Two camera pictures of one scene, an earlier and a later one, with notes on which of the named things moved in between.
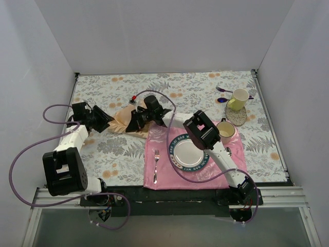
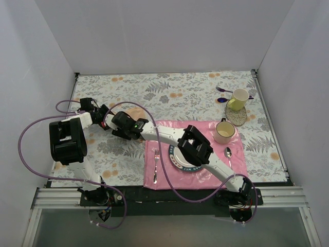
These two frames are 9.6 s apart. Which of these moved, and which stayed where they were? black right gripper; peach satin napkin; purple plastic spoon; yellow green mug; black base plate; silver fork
Moved: peach satin napkin; black right gripper
Stayed: purple plastic spoon; silver fork; yellow green mug; black base plate
